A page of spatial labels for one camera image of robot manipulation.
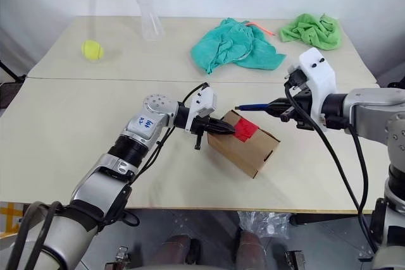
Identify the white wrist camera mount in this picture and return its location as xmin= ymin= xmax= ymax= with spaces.
xmin=185 ymin=87 xmax=219 ymax=133
xmin=283 ymin=47 xmax=337 ymax=123

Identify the teal cloth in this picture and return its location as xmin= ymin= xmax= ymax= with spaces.
xmin=190 ymin=17 xmax=287 ymax=76

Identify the brown cardboard box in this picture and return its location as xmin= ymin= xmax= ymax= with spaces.
xmin=206 ymin=109 xmax=282 ymax=180

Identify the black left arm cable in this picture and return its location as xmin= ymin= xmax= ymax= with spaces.
xmin=120 ymin=82 xmax=211 ymax=228

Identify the green cloth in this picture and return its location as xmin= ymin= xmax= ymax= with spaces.
xmin=278 ymin=13 xmax=343 ymax=51

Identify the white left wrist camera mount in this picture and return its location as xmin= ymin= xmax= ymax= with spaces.
xmin=185 ymin=87 xmax=219 ymax=133

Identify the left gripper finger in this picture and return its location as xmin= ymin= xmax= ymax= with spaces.
xmin=211 ymin=126 xmax=236 ymax=137
xmin=211 ymin=118 xmax=237 ymax=133

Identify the red tape patch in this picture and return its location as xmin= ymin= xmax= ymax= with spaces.
xmin=234 ymin=118 xmax=259 ymax=143

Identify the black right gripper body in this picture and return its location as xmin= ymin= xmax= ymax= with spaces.
xmin=279 ymin=85 xmax=315 ymax=131

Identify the black equipment stand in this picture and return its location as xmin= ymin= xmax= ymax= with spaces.
xmin=387 ymin=75 xmax=405 ymax=89

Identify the clear plastic cup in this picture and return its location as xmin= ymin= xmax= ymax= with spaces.
xmin=135 ymin=0 xmax=166 ymax=42

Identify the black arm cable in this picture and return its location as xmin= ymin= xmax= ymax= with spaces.
xmin=120 ymin=82 xmax=211 ymax=228
xmin=347 ymin=125 xmax=370 ymax=218

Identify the yellow tennis ball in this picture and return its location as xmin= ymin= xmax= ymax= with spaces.
xmin=80 ymin=39 xmax=106 ymax=63

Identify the brown rounded shape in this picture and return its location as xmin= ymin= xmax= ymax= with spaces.
xmin=162 ymin=235 xmax=192 ymax=265
xmin=238 ymin=230 xmax=264 ymax=265

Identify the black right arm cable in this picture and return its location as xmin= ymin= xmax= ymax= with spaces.
xmin=347 ymin=125 xmax=370 ymax=218

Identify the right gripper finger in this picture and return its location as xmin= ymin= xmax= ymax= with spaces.
xmin=268 ymin=106 xmax=291 ymax=118
xmin=268 ymin=97 xmax=291 ymax=108

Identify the metal caster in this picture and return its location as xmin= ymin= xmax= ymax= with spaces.
xmin=285 ymin=250 xmax=306 ymax=268
xmin=115 ymin=245 xmax=131 ymax=265

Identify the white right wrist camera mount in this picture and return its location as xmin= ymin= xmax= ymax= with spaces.
xmin=283 ymin=47 xmax=337 ymax=123

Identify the black table frame bar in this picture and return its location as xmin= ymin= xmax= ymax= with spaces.
xmin=289 ymin=212 xmax=362 ymax=225

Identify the black tripod stand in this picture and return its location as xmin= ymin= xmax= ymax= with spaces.
xmin=0 ymin=60 xmax=27 ymax=85

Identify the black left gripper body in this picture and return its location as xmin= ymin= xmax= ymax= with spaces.
xmin=191 ymin=116 xmax=214 ymax=152

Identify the clear plastic bag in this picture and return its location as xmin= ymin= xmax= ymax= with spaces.
xmin=237 ymin=210 xmax=290 ymax=241

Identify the blue pen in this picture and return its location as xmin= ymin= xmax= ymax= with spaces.
xmin=234 ymin=102 xmax=270 ymax=112

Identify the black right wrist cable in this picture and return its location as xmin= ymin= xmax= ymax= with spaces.
xmin=283 ymin=83 xmax=379 ymax=254

